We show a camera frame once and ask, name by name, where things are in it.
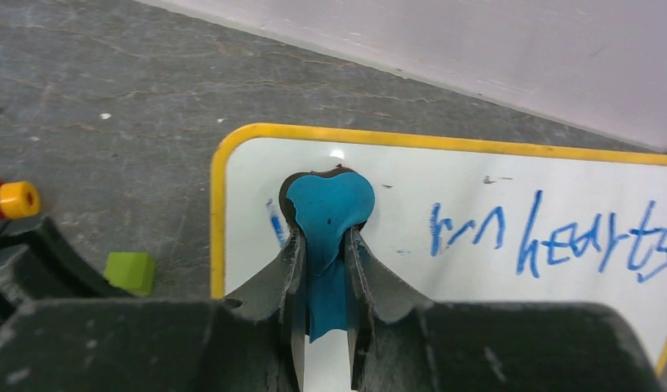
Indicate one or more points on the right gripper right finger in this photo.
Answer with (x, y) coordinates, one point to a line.
(401, 340)

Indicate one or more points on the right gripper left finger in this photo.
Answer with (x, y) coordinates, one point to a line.
(251, 340)

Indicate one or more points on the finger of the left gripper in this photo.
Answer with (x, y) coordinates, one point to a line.
(37, 262)

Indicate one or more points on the white whiteboard with wooden frame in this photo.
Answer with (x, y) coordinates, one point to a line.
(458, 220)

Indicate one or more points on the blue whiteboard eraser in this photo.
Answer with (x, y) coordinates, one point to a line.
(322, 206)

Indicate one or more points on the colourful toy brick car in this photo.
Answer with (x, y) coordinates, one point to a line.
(18, 200)

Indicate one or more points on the green cube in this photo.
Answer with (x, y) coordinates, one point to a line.
(131, 271)

